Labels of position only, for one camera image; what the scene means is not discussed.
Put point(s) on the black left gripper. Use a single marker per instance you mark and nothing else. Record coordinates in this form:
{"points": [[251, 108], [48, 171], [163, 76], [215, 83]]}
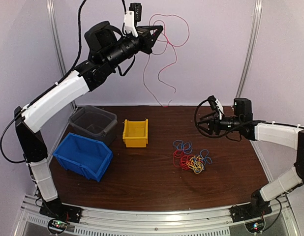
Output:
{"points": [[148, 40]]}

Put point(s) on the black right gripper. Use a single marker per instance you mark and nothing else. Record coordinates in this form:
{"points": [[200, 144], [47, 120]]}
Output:
{"points": [[213, 121]]}

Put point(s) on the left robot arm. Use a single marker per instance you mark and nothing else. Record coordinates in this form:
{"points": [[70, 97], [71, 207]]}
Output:
{"points": [[108, 48]]}

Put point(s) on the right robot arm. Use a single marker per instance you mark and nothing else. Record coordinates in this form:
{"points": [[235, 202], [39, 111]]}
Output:
{"points": [[282, 135]]}

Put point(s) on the yellow plastic bin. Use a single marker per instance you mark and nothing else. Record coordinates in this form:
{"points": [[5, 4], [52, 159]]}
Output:
{"points": [[135, 133]]}

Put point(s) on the clear grey plastic tub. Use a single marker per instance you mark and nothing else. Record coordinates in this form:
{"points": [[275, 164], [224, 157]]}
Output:
{"points": [[95, 123]]}

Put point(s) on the blue plastic bin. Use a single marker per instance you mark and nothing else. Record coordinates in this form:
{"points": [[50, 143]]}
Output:
{"points": [[84, 156]]}

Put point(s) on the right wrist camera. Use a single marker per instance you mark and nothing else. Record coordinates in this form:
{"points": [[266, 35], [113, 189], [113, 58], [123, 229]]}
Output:
{"points": [[216, 106]]}

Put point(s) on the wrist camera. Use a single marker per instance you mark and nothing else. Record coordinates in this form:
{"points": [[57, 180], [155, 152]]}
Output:
{"points": [[216, 106], [132, 16]]}

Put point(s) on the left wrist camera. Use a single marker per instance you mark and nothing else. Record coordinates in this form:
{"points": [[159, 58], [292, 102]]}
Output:
{"points": [[132, 16]]}

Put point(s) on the right corner aluminium post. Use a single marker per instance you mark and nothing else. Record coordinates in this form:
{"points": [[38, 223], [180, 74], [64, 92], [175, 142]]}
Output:
{"points": [[255, 26]]}

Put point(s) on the corner aluminium post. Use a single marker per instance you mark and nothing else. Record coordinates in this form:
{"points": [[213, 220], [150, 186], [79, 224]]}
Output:
{"points": [[55, 35], [255, 26]]}

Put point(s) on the left corner aluminium post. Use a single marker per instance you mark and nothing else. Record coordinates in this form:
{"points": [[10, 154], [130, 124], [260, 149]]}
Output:
{"points": [[55, 35]]}

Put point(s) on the front aluminium rail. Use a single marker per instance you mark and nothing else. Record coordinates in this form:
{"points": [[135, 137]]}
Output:
{"points": [[203, 222]]}

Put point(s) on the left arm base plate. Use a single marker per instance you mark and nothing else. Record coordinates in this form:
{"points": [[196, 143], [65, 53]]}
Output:
{"points": [[56, 209]]}

